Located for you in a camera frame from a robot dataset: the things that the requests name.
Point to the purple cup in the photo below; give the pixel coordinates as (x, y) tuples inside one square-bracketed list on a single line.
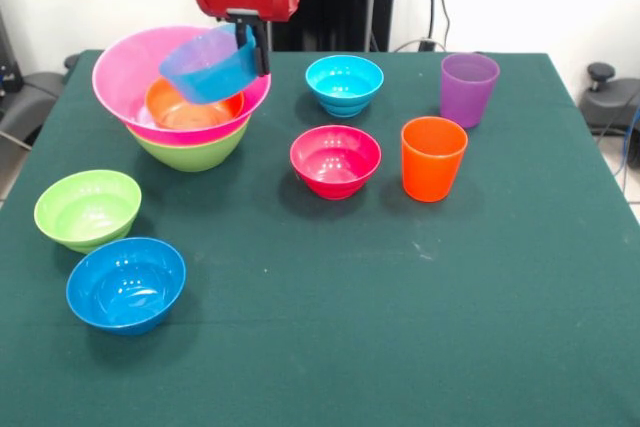
[(467, 94)]

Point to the orange cup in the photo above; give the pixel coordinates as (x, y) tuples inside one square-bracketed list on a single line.
[(432, 162)]

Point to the wide light blue bowl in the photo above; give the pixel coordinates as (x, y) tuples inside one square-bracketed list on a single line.
[(215, 79)]

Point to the black equipment with knob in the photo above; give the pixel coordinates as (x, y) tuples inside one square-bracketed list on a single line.
[(607, 102)]

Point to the black and grey equipment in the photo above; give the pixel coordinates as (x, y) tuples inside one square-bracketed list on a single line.
[(30, 97)]

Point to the large green bowl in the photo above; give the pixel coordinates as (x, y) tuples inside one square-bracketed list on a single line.
[(190, 157)]

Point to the large pink bowl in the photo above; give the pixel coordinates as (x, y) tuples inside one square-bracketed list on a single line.
[(125, 77)]

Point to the dark green tablecloth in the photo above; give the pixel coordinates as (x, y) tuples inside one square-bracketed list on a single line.
[(450, 272)]

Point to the small red bowl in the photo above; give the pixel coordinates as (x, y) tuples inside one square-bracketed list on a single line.
[(335, 159)]

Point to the small light blue footed bowl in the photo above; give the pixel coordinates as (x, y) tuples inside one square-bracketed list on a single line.
[(344, 84)]

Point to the black round knob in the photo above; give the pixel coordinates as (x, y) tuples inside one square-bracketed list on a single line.
[(71, 62)]

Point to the dark blue bowl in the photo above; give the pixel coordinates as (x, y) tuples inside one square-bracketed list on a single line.
[(125, 287)]

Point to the orange bowl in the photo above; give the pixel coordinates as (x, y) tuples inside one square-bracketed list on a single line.
[(200, 114)]

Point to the small green bowl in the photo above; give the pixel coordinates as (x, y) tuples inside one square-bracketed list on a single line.
[(85, 207)]

